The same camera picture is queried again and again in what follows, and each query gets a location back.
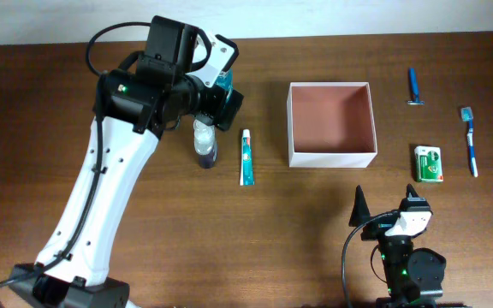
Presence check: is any blue mouthwash bottle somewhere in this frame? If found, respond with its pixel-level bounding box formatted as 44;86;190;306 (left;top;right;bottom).
215;68;233;102

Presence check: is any purple foam soap dispenser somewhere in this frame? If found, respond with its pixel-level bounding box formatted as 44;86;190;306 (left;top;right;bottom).
193;120;217;169

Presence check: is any green soap bar box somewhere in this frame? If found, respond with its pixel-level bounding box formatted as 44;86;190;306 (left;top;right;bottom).
414;145;443;183

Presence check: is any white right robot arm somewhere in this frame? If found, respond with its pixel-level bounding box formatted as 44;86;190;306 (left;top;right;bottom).
342;185;446;307

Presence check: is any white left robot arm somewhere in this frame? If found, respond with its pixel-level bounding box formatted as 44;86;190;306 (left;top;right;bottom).
4;16;243;307

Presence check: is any green toothpaste tube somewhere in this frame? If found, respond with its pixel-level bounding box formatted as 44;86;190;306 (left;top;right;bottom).
240;129;255;186

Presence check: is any pink open cardboard box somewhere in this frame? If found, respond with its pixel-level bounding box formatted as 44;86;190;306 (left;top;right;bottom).
287;82;378;169

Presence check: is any blue disposable razor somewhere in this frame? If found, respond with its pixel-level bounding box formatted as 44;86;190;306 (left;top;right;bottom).
407;68;425;105

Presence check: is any blue white toothbrush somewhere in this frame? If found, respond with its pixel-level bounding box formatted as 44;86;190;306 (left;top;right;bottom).
460;107;478;177

